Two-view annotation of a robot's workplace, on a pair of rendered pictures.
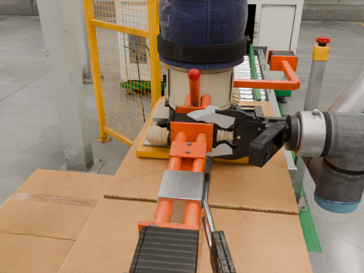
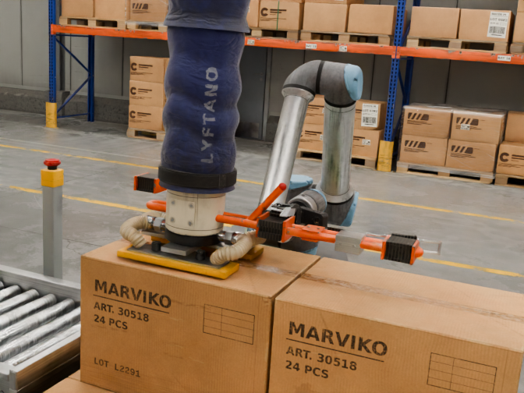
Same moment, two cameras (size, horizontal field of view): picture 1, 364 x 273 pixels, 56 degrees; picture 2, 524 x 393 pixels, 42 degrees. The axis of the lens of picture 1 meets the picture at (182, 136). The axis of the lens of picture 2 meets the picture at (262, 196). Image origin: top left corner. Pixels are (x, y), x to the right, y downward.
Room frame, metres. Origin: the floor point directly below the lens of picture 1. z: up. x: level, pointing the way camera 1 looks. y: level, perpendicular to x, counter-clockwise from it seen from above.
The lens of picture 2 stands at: (0.21, 1.77, 1.58)
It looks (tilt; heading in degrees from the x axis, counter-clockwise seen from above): 13 degrees down; 284
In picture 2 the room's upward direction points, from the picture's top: 4 degrees clockwise
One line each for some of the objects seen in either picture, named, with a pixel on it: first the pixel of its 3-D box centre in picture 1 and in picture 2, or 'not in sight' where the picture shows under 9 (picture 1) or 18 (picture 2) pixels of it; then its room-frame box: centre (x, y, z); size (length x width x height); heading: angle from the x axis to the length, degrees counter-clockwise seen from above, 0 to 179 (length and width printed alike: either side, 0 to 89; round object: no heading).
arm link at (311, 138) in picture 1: (305, 132); (301, 209); (0.60, -0.24, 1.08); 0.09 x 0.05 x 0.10; 174
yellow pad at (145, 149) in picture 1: (166, 120); (178, 254); (0.88, 0.05, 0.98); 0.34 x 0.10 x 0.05; 174
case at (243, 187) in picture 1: (206, 194); (201, 317); (0.85, -0.07, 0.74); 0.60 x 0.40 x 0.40; 172
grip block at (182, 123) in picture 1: (193, 128); (275, 226); (0.62, -0.02, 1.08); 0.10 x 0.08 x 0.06; 84
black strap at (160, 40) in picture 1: (202, 43); (198, 173); (0.87, -0.05, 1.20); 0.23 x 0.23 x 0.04
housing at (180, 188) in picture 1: (181, 195); (349, 242); (0.41, 0.00, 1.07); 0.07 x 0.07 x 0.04; 84
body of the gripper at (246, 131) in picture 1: (262, 130); (289, 215); (0.61, -0.16, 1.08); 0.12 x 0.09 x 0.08; 84
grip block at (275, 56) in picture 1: (281, 60); (150, 182); (1.14, -0.34, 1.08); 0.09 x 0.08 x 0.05; 84
